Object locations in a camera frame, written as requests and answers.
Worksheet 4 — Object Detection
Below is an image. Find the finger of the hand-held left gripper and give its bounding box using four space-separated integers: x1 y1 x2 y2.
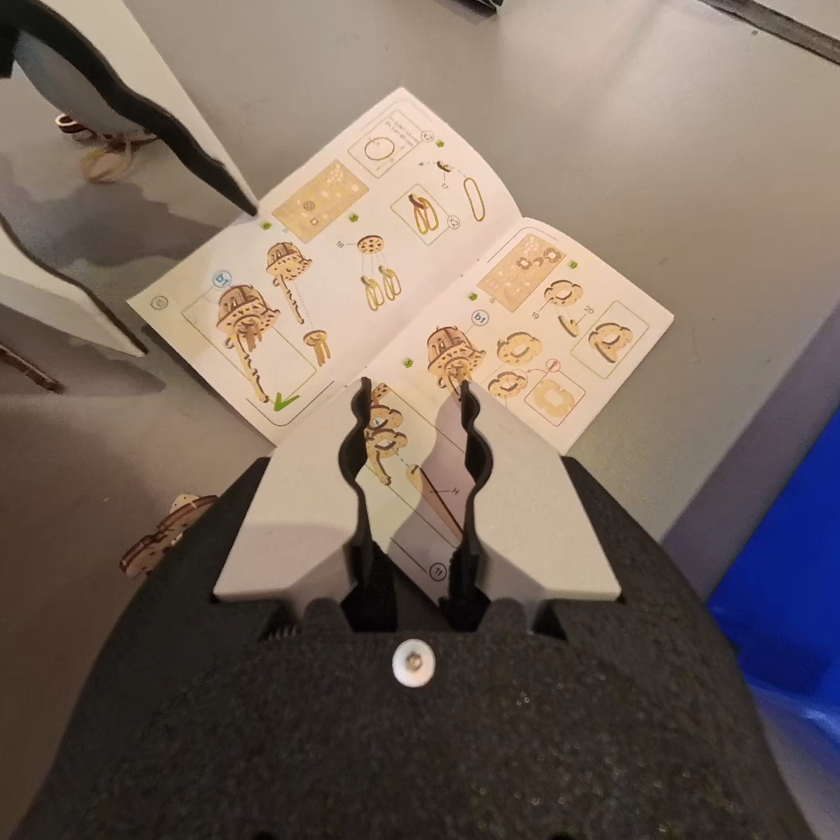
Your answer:
0 215 149 359
0 0 259 217

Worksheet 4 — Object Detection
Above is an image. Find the dark brown wooden key part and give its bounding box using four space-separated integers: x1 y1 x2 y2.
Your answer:
0 344 67 395

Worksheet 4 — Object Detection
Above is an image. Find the dark grey strip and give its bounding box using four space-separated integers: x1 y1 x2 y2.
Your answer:
699 0 840 67

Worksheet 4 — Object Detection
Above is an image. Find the wooden dome model with rubber bands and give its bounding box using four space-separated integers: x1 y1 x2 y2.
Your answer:
54 112 160 186

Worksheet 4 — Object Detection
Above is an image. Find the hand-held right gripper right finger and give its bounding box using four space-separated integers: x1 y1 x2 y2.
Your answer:
436 379 623 632

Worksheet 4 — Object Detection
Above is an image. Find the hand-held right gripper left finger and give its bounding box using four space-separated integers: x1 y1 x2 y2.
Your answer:
213 377 399 632

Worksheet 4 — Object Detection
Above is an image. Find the flower-shaped wooden model part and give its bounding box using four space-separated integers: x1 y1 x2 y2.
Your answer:
119 493 219 580

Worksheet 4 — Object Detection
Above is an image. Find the blue plastic bin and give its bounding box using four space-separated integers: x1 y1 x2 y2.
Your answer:
705 407 840 729

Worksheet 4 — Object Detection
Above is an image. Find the paper instruction booklet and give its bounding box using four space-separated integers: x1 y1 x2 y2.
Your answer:
126 87 676 608

